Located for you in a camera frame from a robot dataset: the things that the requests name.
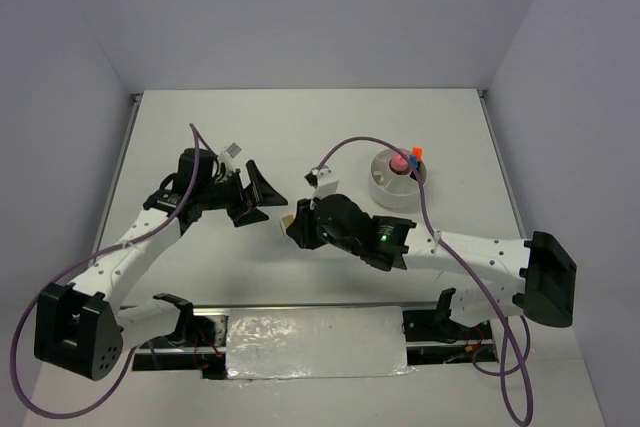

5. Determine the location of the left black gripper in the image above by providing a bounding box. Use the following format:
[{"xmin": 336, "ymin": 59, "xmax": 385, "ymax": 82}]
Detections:
[{"xmin": 198, "ymin": 160, "xmax": 288, "ymax": 228}]

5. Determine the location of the black mounting rail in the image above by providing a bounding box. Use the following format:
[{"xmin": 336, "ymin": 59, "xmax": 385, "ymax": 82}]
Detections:
[{"xmin": 133, "ymin": 306, "xmax": 497, "ymax": 381}]

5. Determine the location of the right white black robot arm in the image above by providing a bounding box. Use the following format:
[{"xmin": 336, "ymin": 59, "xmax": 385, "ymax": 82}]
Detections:
[{"xmin": 285, "ymin": 194, "xmax": 577, "ymax": 338}]

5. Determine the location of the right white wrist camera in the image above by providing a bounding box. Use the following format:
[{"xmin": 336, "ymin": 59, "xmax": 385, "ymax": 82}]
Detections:
[{"xmin": 305, "ymin": 165, "xmax": 339, "ymax": 209}]

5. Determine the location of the orange black highlighter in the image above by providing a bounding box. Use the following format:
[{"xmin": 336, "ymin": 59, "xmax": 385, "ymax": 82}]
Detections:
[{"xmin": 412, "ymin": 147, "xmax": 423, "ymax": 161}]

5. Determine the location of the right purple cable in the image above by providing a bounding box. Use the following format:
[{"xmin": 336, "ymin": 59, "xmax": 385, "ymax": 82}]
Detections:
[{"xmin": 319, "ymin": 135, "xmax": 534, "ymax": 427}]

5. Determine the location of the pink glue bottle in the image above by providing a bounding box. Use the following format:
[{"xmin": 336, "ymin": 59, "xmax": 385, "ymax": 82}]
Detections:
[{"xmin": 389, "ymin": 153, "xmax": 411, "ymax": 175}]

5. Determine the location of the silver foil sheet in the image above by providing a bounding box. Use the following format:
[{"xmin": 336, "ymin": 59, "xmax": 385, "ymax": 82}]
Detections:
[{"xmin": 226, "ymin": 306, "xmax": 411, "ymax": 380}]

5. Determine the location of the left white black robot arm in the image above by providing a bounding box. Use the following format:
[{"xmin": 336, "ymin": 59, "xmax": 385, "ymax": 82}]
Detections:
[{"xmin": 34, "ymin": 148, "xmax": 288, "ymax": 381}]

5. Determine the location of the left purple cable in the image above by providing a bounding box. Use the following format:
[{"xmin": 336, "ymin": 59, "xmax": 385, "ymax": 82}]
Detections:
[{"xmin": 9, "ymin": 122, "xmax": 221, "ymax": 419}]

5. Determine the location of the purple cable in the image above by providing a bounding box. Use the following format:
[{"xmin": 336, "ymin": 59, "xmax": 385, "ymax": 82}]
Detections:
[
  {"xmin": 9, "ymin": 122, "xmax": 221, "ymax": 419},
  {"xmin": 319, "ymin": 135, "xmax": 534, "ymax": 427}
]

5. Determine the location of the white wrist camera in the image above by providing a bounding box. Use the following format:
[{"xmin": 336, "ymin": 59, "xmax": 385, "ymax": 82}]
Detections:
[
  {"xmin": 218, "ymin": 142, "xmax": 242, "ymax": 172},
  {"xmin": 305, "ymin": 165, "xmax": 339, "ymax": 209}
]

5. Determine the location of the tan square eraser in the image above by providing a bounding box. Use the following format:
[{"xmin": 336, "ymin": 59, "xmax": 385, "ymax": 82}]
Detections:
[{"xmin": 280, "ymin": 215, "xmax": 294, "ymax": 237}]

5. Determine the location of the white round divided container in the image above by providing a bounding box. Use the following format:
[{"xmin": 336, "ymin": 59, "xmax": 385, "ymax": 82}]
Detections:
[{"xmin": 368, "ymin": 149, "xmax": 427, "ymax": 211}]

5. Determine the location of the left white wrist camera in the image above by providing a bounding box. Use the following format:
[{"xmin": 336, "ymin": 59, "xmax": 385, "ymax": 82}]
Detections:
[{"xmin": 218, "ymin": 142, "xmax": 242, "ymax": 172}]

